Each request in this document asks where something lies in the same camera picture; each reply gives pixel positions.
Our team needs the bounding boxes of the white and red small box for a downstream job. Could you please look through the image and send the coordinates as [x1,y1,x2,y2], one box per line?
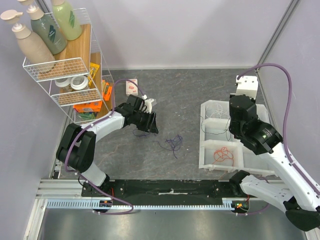
[125,78,139,97]

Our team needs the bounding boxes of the white thin cable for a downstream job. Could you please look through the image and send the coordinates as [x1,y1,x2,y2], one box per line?
[205,103,232,120]

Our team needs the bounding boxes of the yellow snack packet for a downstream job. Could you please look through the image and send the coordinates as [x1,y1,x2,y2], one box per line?
[87,62,100,86]

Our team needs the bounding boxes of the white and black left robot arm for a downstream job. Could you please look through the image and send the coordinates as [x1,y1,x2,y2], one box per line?
[56,94,159,197]

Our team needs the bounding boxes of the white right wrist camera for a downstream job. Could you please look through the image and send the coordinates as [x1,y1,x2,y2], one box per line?
[235,75,259,100]

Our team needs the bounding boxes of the orange flat package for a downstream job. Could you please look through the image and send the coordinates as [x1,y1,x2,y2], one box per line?
[73,100,103,113]

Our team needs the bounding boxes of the purple thin cable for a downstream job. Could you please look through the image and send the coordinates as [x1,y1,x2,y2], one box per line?
[152,134,184,160]
[132,128,152,139]

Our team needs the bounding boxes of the slotted white cable duct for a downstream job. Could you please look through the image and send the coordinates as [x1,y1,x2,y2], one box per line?
[46,197,246,211]

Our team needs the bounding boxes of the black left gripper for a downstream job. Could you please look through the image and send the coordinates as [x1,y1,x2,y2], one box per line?
[133,109,158,134]

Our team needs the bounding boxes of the white compartment organizer tray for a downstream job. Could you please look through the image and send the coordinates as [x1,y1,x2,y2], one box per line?
[199,100,275,177]

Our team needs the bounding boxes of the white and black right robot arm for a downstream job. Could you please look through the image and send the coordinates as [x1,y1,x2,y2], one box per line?
[229,95,320,232]

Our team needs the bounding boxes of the light green bottle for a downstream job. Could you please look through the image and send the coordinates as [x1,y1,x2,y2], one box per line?
[51,0,83,41]

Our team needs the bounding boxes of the orange box on shelf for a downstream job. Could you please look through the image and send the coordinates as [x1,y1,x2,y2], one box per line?
[102,80,113,101]

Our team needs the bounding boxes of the dark green pump bottle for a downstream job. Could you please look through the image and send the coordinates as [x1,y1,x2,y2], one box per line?
[18,0,67,55]

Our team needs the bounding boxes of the black thin cable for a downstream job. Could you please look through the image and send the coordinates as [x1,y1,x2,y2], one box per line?
[201,118,233,142]

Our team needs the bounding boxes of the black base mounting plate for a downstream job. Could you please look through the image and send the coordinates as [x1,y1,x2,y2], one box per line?
[80,178,261,201]

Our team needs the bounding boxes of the white wire shelf rack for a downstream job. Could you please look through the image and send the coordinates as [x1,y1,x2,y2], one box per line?
[22,8,114,125]

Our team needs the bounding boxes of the orange thin cable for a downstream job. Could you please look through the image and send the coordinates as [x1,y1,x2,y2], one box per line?
[212,146,235,167]

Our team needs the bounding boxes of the beige pump bottle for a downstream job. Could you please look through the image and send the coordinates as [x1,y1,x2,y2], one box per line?
[0,9,55,73]

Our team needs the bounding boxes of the green box on shelf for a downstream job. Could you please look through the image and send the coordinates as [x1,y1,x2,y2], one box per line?
[78,112,98,121]

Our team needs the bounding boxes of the aluminium frame rail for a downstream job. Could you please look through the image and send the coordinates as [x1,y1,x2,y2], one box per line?
[36,178,86,200]

